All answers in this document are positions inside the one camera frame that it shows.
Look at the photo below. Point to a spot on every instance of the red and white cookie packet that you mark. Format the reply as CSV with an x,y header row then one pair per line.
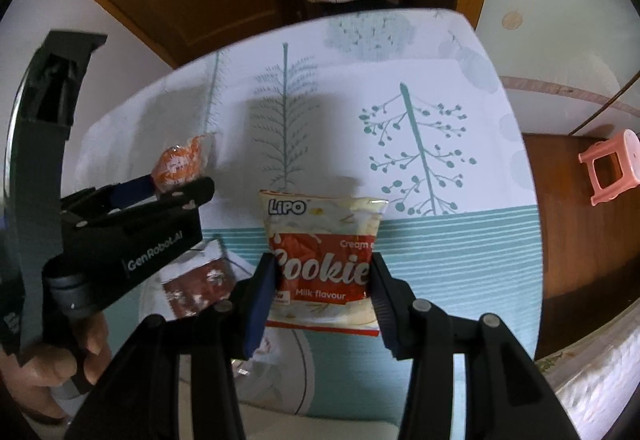
x,y
320,230

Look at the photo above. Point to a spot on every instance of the pink plastic stool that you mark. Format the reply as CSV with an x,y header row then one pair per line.
x,y
612,169

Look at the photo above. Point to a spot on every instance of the orange candy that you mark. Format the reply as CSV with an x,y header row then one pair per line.
x,y
175,164

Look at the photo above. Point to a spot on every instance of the red brown snack packet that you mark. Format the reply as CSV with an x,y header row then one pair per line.
x,y
200,285

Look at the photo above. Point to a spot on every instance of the person's left hand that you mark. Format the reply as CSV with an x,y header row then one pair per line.
x,y
35,370

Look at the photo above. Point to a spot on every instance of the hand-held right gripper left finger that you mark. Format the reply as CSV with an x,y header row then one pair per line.
x,y
260,310

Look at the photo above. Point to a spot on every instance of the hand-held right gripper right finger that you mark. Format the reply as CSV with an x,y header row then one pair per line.
x,y
382,305

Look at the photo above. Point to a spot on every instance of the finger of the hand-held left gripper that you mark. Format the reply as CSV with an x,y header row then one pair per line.
x,y
190,195
132,187

